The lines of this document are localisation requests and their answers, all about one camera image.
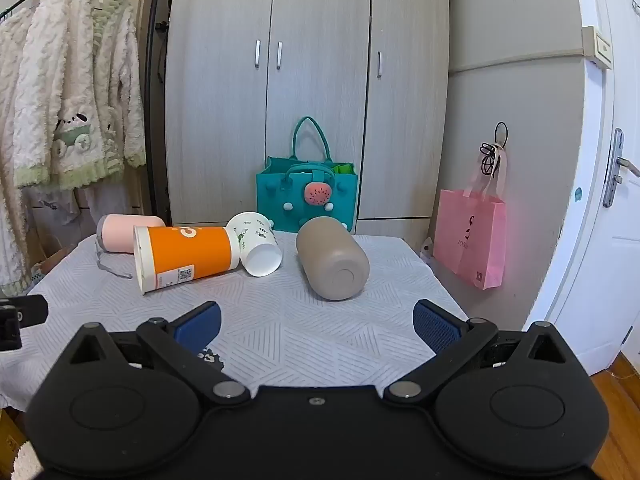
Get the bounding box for grey wooden wardrobe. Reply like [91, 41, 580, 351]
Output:
[164, 0, 451, 239]

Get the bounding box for pink shopping bag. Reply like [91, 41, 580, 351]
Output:
[432, 144, 507, 291]

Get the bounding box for black hair ties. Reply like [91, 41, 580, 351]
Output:
[479, 121, 510, 177]

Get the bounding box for grey hanging pants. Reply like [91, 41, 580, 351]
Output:
[25, 180, 137, 261]

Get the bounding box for white cup with green print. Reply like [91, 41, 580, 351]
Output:
[226, 211, 284, 278]

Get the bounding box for white door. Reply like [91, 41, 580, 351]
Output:
[522, 0, 640, 377]

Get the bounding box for taupe bottle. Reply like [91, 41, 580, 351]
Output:
[295, 216, 371, 302]

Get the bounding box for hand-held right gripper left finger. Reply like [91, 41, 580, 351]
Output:
[64, 301, 252, 407]

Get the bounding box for fluffy white robe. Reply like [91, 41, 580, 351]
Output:
[0, 5, 42, 298]

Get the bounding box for orange paper cup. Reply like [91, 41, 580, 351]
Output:
[133, 225, 241, 296]

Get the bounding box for cream wall switch box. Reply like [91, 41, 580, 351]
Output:
[581, 25, 614, 69]

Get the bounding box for teal felt tote bag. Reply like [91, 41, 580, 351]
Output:
[256, 116, 357, 235]

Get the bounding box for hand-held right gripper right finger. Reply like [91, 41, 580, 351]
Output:
[383, 299, 572, 406]

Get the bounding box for cardboard box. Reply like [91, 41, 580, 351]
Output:
[0, 406, 26, 467]

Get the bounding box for pink bottle with grey strap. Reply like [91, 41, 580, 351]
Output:
[94, 214, 167, 280]

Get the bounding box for fluffy white green-trimmed cardigan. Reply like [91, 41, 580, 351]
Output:
[12, 0, 148, 192]

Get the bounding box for white fluffy cloth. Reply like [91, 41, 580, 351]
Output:
[11, 442, 44, 480]

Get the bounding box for silver door handle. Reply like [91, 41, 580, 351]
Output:
[602, 128, 640, 209]

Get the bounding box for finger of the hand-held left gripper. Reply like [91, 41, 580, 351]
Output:
[0, 294, 49, 354]

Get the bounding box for white patterned tablecloth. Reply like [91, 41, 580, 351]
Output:
[0, 230, 471, 411]

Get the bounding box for black standing frame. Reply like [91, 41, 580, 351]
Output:
[144, 0, 174, 227]

